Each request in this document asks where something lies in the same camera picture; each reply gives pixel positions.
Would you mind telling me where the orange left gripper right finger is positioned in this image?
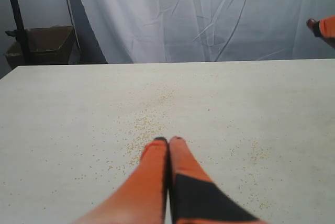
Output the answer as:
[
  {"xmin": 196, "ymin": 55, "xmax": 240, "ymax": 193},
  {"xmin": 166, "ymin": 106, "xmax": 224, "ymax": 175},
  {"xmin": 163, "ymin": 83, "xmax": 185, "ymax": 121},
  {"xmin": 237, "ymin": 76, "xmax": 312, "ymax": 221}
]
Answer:
[{"xmin": 169, "ymin": 137, "xmax": 266, "ymax": 223}]

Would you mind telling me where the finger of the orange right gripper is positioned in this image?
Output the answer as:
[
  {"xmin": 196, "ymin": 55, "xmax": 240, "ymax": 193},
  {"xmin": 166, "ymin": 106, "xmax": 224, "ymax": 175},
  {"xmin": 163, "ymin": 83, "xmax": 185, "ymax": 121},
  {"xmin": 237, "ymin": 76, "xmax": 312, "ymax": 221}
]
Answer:
[{"xmin": 312, "ymin": 16, "xmax": 335, "ymax": 48}]

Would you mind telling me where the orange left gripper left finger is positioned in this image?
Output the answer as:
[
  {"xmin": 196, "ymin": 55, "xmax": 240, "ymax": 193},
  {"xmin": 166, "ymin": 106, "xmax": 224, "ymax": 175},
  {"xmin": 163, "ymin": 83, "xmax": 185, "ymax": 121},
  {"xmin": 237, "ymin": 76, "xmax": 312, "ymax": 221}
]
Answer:
[{"xmin": 74, "ymin": 137, "xmax": 169, "ymax": 223}]

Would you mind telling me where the dark red wooden spoon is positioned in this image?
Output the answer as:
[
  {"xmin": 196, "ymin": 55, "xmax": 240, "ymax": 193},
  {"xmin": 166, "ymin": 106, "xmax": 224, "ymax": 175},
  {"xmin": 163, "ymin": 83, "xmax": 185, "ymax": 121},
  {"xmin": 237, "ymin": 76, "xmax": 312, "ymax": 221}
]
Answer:
[{"xmin": 306, "ymin": 18, "xmax": 316, "ymax": 30}]

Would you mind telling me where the brown cardboard box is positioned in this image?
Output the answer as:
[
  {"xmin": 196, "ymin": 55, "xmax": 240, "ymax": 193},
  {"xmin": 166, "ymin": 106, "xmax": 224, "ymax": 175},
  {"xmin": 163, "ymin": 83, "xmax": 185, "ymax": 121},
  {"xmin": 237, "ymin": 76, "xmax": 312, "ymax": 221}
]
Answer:
[{"xmin": 5, "ymin": 26, "xmax": 76, "ymax": 70}]

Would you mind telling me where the white backdrop cloth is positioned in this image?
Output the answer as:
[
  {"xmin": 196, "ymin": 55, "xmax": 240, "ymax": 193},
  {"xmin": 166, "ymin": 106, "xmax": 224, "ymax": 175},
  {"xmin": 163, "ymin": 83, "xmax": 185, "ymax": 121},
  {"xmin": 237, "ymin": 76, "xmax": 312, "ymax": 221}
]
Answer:
[{"xmin": 67, "ymin": 0, "xmax": 334, "ymax": 64}]

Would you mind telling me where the black stand pole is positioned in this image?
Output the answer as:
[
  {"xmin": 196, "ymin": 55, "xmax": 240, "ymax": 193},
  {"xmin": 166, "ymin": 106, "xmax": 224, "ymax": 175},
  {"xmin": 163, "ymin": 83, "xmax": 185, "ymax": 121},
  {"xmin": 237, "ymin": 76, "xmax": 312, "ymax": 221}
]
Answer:
[{"xmin": 5, "ymin": 0, "xmax": 33, "ymax": 65}]

